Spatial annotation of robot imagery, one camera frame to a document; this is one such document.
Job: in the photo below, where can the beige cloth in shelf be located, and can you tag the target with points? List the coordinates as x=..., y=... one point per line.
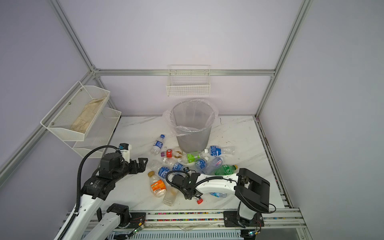
x=84, y=120

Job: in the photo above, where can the orange label yellow-cap bottle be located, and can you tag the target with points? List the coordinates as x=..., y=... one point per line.
x=157, y=185

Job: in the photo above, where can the blue label bottle by bin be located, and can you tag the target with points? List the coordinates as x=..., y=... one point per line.
x=218, y=151

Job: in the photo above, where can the white wire wall basket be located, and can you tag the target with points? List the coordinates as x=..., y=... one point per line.
x=188, y=81

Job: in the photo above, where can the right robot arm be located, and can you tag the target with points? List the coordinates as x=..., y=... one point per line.
x=250, y=189

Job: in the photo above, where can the Ganten clear bottle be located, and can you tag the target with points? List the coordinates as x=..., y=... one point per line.
x=213, y=165

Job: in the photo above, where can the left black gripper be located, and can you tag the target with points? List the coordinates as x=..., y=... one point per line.
x=141, y=166

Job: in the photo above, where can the grey mesh waste bin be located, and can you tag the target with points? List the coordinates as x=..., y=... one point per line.
x=194, y=142

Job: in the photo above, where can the Pocari bottle left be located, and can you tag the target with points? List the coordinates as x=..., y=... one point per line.
x=159, y=169

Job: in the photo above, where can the white mesh shelf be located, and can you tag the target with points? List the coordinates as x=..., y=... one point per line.
x=100, y=132
x=60, y=118

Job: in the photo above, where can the green crushed plastic bottle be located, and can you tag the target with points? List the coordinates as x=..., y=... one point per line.
x=225, y=170

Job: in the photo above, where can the large crushed blue-cap bottle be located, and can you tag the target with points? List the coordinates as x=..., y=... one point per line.
x=219, y=195

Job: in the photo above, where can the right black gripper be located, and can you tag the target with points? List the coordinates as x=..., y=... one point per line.
x=186, y=196

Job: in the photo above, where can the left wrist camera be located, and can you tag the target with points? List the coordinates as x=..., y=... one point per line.
x=125, y=150

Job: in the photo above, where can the red cap small bottle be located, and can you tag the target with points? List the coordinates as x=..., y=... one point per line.
x=172, y=153

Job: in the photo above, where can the green label clear bottle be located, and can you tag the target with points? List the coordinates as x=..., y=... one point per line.
x=192, y=157

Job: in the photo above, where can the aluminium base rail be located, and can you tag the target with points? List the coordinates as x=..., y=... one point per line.
x=185, y=221

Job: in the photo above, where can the white lower mesh shelf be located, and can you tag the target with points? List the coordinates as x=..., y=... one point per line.
x=100, y=132

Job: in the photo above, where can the Pocari bottle middle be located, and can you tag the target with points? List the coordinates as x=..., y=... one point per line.
x=173, y=164

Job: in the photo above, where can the small blue label bottle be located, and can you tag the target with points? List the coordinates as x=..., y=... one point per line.
x=158, y=144

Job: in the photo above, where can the white upper mesh shelf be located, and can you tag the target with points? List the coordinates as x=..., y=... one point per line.
x=60, y=118

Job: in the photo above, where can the clear plastic bin liner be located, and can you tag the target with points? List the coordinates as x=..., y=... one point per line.
x=169, y=120

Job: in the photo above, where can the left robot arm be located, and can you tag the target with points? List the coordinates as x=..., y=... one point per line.
x=90, y=192

